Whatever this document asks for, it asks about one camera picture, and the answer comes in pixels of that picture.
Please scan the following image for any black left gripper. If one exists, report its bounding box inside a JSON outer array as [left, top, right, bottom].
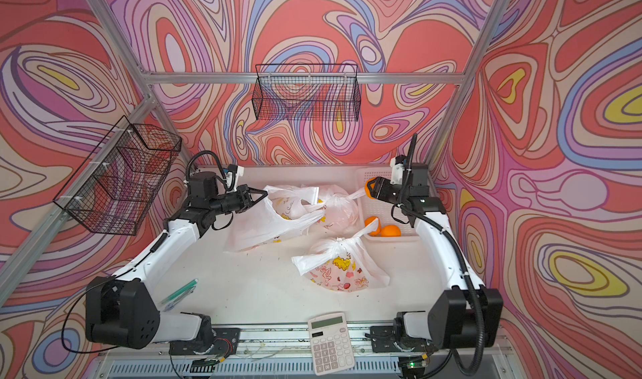
[[207, 186, 268, 218]]

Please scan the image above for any white printed plastic bag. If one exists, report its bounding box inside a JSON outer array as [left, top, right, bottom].
[[292, 228, 391, 292]]

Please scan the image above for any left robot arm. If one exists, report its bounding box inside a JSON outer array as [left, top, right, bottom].
[[85, 169, 268, 354]]

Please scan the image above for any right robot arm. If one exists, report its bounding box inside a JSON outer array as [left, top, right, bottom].
[[364, 158, 503, 378]]

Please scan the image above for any centre orange in basket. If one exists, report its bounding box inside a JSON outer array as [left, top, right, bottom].
[[364, 178, 377, 200]]

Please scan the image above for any orange in basket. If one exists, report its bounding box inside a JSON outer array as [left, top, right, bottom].
[[364, 178, 377, 200], [364, 216, 381, 237]]

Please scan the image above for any white plastic basket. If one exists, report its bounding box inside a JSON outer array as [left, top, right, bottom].
[[355, 166, 418, 241]]

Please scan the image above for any left orange in basket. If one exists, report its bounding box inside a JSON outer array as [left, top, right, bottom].
[[364, 216, 381, 237]]

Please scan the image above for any bottom edge orange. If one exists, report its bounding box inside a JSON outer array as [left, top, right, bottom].
[[379, 225, 401, 238]]

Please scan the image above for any green pen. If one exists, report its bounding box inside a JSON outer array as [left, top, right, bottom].
[[159, 279, 198, 312]]

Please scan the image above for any pink desk calculator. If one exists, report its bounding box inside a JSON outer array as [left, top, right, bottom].
[[308, 312, 356, 377]]

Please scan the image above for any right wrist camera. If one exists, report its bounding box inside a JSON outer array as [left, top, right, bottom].
[[390, 155, 406, 185]]

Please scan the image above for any black wire basket rear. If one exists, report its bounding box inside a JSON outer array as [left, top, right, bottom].
[[252, 62, 361, 123]]

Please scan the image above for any black wire basket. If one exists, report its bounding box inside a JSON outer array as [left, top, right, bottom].
[[252, 62, 361, 123], [53, 117, 182, 236]]

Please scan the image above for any black wire basket left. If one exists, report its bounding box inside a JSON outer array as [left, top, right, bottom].
[[53, 117, 182, 236]]

